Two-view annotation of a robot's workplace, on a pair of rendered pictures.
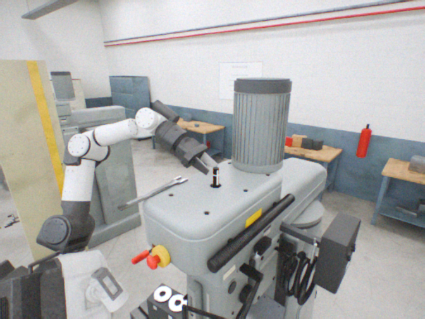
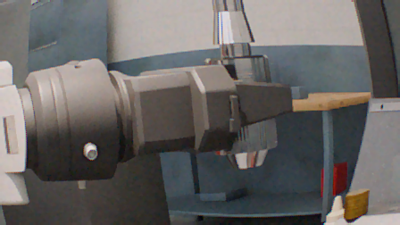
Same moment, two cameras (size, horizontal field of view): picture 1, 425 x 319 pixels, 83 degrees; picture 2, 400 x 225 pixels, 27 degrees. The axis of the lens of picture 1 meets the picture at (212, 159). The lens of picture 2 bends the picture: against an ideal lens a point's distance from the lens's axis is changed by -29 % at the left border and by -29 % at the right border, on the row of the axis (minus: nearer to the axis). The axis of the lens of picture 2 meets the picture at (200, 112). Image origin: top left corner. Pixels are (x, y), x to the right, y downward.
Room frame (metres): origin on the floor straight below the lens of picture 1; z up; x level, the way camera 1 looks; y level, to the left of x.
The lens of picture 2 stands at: (-0.09, -0.13, 1.18)
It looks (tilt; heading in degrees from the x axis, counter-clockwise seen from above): 3 degrees down; 10
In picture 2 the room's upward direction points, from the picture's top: 6 degrees counter-clockwise
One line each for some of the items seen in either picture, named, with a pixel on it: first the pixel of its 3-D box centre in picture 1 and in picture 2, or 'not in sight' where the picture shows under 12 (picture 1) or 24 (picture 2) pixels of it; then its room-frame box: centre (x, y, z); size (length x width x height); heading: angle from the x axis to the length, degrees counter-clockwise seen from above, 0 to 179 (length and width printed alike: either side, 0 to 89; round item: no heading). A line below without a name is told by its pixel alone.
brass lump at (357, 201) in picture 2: not in sight; (356, 204); (0.52, -0.12, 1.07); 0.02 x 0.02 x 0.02
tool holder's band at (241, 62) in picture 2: not in sight; (237, 62); (0.70, -0.01, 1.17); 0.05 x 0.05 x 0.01
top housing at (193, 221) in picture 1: (218, 204); not in sight; (0.71, -0.02, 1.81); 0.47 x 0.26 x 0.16; 139
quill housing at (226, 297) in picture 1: (215, 282); not in sight; (0.70, -0.01, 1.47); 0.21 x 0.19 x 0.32; 49
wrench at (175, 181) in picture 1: (155, 191); not in sight; (0.64, 0.17, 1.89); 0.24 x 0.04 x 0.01; 142
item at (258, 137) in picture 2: not in sight; (243, 108); (0.70, -0.01, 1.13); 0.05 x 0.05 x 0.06
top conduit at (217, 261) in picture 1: (258, 224); not in sight; (0.62, -0.14, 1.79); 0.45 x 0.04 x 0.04; 139
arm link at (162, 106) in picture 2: not in sight; (120, 120); (0.64, 0.06, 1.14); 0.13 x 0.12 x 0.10; 36
